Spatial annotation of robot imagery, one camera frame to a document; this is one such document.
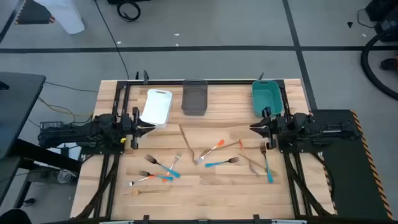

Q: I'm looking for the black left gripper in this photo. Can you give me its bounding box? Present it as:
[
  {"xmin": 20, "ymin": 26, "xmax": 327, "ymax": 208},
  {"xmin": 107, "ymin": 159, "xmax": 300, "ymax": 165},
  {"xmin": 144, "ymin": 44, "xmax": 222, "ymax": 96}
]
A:
[{"xmin": 120, "ymin": 107, "xmax": 156, "ymax": 150}]

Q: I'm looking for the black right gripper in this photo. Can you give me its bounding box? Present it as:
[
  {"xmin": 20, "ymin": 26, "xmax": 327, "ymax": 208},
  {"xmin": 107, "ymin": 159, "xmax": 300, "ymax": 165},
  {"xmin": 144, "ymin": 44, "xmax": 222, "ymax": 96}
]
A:
[{"xmin": 249, "ymin": 107, "xmax": 289, "ymax": 150}]

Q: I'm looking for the white plastic bin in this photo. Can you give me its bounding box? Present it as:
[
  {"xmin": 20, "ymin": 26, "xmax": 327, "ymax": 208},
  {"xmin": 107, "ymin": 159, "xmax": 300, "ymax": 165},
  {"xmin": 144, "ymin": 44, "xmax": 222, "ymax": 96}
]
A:
[{"xmin": 139, "ymin": 88, "xmax": 174, "ymax": 129}]

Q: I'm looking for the teal plastic bin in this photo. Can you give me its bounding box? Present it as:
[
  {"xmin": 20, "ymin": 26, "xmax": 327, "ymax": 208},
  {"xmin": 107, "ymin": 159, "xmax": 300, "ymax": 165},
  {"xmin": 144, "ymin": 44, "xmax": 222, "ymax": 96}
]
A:
[{"xmin": 251, "ymin": 80, "xmax": 284, "ymax": 118}]

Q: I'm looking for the grey translucent plastic bin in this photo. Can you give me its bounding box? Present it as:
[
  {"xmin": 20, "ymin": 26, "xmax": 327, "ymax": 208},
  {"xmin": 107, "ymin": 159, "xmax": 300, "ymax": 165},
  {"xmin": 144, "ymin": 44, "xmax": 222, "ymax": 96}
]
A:
[{"xmin": 181, "ymin": 79, "xmax": 208, "ymax": 116}]

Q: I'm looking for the large black hazard-striped mat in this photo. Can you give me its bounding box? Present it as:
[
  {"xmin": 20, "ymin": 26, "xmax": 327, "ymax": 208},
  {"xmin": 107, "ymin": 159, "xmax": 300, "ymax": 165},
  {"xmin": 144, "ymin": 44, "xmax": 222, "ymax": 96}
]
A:
[{"xmin": 310, "ymin": 108, "xmax": 394, "ymax": 220}]

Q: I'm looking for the dark grey desk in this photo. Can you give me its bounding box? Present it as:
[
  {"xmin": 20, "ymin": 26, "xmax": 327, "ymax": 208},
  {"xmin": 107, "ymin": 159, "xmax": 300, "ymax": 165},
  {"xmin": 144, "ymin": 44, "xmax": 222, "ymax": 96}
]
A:
[{"xmin": 0, "ymin": 72, "xmax": 81, "ymax": 203}]

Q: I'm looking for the white trash bin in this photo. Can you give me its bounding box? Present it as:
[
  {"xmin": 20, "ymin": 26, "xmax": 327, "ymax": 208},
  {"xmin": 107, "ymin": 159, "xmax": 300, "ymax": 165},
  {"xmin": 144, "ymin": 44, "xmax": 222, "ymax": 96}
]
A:
[{"xmin": 33, "ymin": 0, "xmax": 86, "ymax": 35}]

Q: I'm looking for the small black hazard-striped mat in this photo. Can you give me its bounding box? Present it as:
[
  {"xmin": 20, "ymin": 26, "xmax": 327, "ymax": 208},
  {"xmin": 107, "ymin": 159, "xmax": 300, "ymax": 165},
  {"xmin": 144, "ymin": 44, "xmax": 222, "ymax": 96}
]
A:
[{"xmin": 14, "ymin": 0, "xmax": 56, "ymax": 26}]

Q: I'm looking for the black equipment pile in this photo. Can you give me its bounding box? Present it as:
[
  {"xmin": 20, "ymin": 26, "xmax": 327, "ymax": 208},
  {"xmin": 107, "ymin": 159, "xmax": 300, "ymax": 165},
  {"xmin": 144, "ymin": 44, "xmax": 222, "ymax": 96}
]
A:
[{"xmin": 365, "ymin": 0, "xmax": 398, "ymax": 43}]

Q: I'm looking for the black aluminium rig frame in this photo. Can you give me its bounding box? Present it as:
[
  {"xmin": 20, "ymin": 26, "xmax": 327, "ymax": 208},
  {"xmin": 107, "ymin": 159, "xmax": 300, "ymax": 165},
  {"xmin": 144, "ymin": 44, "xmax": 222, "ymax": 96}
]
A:
[{"xmin": 46, "ymin": 79, "xmax": 398, "ymax": 224}]

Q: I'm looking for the thin black hanging cable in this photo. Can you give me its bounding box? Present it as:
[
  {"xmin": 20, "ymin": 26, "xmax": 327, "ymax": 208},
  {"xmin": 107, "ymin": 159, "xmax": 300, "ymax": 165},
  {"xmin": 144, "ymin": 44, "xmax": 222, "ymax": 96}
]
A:
[{"xmin": 94, "ymin": 0, "xmax": 130, "ymax": 80}]

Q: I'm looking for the yellow cable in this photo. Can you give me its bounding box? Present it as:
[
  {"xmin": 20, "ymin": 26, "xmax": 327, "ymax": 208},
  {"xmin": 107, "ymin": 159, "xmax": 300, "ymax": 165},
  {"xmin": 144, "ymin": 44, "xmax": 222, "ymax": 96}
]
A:
[{"xmin": 37, "ymin": 96, "xmax": 94, "ymax": 119}]

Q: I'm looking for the thick black hose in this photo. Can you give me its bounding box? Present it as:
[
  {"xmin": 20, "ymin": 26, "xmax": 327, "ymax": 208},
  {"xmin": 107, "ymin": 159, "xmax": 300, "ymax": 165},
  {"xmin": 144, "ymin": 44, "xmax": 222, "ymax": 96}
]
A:
[{"xmin": 360, "ymin": 29, "xmax": 398, "ymax": 102}]

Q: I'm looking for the coiled black floor cable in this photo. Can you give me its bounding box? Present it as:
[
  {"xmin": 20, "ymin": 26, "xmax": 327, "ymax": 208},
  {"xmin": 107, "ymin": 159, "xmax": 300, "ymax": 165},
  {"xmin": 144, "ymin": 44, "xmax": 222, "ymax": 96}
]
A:
[{"xmin": 116, "ymin": 1, "xmax": 142, "ymax": 22}]

